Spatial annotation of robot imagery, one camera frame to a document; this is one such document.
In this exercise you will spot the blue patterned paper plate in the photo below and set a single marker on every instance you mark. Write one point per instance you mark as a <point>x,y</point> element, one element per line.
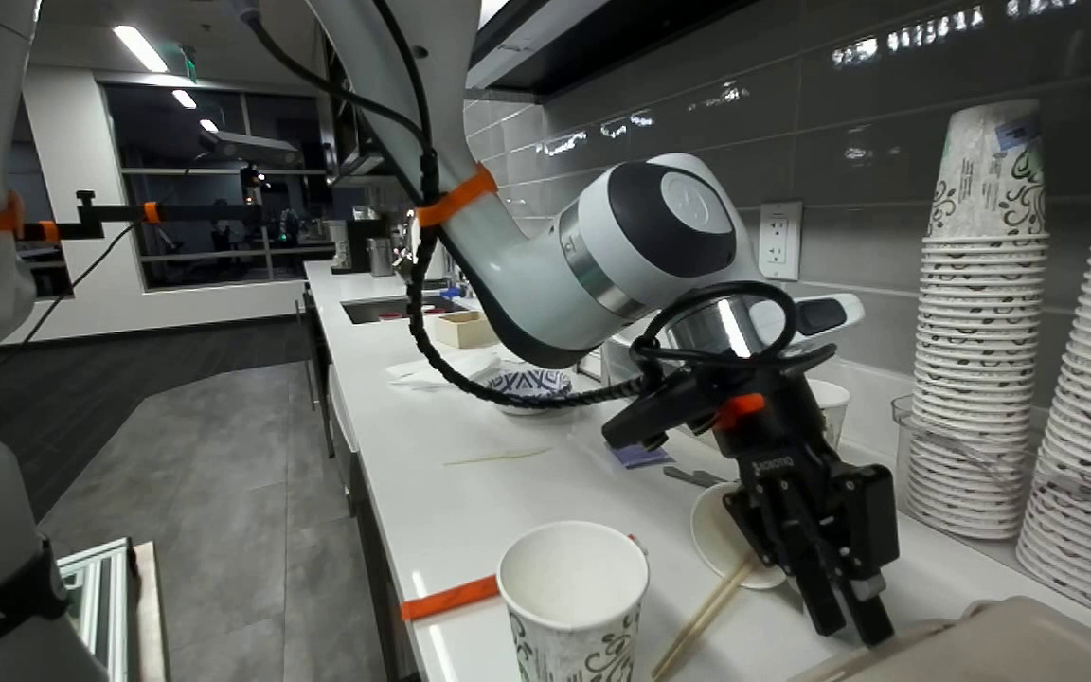
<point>533,381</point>

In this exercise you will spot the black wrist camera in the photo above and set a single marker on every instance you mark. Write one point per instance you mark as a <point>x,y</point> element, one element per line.
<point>662,411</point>

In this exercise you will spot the narrow white wall outlet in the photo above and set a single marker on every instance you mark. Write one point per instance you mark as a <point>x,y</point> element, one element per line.
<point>777,242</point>

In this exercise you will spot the white round lid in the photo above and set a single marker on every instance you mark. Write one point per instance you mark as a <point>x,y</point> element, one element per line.
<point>714,535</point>

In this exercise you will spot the small white cup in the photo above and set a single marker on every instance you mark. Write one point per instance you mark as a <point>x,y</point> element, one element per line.
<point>832,408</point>

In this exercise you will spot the dark coffee machine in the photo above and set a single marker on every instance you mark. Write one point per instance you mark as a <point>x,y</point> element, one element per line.
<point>360,242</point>

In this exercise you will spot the small beige box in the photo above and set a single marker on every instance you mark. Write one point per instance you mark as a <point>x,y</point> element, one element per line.
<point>465,327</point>

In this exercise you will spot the aluminium frame cart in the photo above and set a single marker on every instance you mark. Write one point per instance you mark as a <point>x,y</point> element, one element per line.
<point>96,608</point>

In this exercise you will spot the pair of wooden sticks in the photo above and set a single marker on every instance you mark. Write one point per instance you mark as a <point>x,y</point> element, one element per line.
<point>701,619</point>

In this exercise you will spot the black clamp mount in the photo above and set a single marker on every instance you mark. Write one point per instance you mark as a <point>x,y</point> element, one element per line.
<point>96,215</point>

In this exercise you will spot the small blue card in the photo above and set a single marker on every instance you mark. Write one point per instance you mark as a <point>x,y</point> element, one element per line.
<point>640,455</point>

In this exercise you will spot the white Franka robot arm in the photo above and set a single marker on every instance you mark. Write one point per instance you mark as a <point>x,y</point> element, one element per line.
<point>548,279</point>

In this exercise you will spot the orange tape strip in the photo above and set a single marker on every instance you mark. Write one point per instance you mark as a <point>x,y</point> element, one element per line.
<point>454,595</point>

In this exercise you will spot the ceiling light bar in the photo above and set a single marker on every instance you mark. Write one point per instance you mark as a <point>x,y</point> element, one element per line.
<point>138,46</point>

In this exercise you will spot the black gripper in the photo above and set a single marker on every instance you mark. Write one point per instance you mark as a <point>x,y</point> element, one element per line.
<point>824,516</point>

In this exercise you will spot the small dark card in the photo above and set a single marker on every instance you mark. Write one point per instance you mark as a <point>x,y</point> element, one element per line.
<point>695,474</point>

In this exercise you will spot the pale carton box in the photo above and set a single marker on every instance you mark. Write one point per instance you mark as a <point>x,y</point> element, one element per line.
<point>1023,644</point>

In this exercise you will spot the single printed paper cup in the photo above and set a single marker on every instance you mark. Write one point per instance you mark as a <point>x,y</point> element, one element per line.
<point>568,608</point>

